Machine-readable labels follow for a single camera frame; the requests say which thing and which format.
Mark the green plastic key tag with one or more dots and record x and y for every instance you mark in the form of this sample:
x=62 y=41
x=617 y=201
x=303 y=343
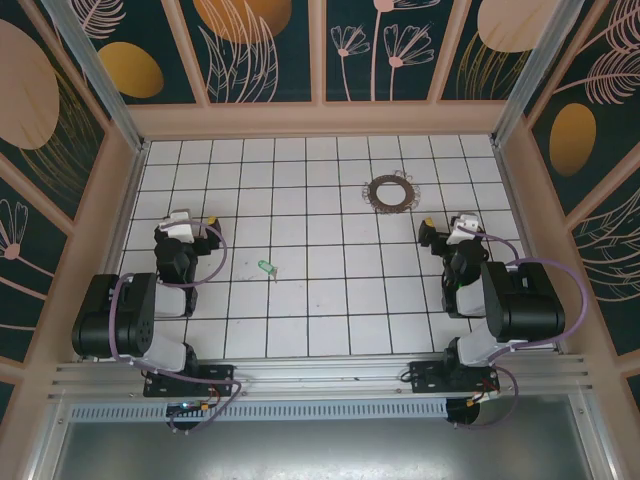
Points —
x=263 y=266

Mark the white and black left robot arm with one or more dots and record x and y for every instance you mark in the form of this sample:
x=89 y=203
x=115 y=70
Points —
x=135 y=300

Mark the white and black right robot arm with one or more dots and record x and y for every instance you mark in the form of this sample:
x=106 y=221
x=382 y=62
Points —
x=520 y=300

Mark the small electronics board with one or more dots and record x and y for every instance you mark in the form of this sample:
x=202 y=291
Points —
x=187 y=406

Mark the grey metal panel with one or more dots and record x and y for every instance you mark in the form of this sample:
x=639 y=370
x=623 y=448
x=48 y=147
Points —
x=320 y=450

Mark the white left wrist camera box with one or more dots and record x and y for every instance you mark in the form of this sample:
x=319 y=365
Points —
x=179 y=227

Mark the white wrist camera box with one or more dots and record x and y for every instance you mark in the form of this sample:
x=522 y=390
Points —
x=179 y=227
x=465 y=227

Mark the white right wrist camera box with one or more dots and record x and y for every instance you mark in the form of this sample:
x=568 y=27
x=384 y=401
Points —
x=465 y=227

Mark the aluminium side rail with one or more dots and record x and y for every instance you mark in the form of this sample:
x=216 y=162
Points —
x=514 y=200
x=131 y=200

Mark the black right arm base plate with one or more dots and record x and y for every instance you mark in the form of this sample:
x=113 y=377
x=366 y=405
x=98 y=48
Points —
x=430 y=377

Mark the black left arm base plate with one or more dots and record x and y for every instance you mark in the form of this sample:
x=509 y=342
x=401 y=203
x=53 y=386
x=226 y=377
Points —
x=215 y=377

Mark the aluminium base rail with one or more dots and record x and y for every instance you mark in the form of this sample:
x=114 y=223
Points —
x=320 y=375

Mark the aluminium corner post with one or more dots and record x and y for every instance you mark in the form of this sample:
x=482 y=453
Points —
x=100 y=75
x=538 y=75

